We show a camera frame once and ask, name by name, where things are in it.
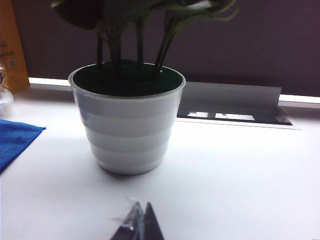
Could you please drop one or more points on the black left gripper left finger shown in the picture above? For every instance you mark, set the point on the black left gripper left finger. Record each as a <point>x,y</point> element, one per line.
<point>133,225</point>

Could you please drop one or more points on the white ribbed plant pot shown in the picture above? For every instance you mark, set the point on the white ribbed plant pot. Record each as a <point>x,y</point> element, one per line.
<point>127,130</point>

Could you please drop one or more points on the yellow paper bag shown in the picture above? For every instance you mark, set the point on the yellow paper bag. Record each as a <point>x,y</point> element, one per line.
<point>11,45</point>

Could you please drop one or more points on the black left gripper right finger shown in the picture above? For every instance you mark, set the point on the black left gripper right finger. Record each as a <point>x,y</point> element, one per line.
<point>151,225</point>

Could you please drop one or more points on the blue microfibre cloth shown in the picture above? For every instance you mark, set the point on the blue microfibre cloth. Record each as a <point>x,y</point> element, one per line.
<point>15,140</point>

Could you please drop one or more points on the green artificial plant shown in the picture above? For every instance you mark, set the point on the green artificial plant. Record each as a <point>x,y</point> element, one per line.
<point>140,30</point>

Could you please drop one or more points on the clear glass item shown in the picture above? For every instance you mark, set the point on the clear glass item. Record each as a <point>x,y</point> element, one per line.
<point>5,92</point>

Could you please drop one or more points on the grey desk partition panel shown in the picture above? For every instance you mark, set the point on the grey desk partition panel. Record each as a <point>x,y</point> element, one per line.
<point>250,42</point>

